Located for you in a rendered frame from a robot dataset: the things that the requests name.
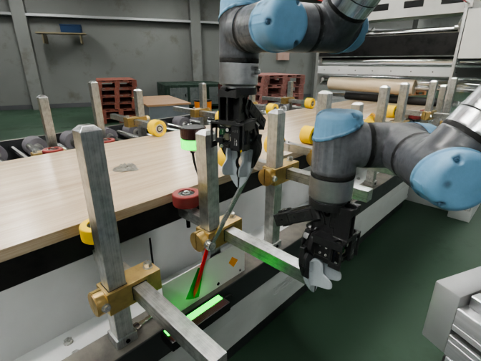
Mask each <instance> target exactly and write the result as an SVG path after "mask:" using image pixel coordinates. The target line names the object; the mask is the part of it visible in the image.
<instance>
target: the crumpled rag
mask: <svg viewBox="0 0 481 361"><path fill-rule="evenodd" d="M137 169H139V168H137V167H136V165H135V164H134V163H128V164H125V163H123V164H120V165H119V166H118V167H114V168H113V169H112V170H113V171H114V172H123V171H124V172H125V171H134V170H135V171H136V170H137Z"/></svg>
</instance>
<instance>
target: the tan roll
mask: <svg viewBox="0 0 481 361"><path fill-rule="evenodd" d="M403 82H408V83H409V84H410V88H409V95H413V94H414V93H415V92H416V90H429V86H421V85H415V84H416V80H396V79H375V78H354V77H330V78H329V80H328V81H320V85H327V87H328V89H329V90H346V91H357V92H379V88H380V87H381V86H382V85H389V86H390V87H391V90H390V94H399V88H400V84H401V83H403Z"/></svg>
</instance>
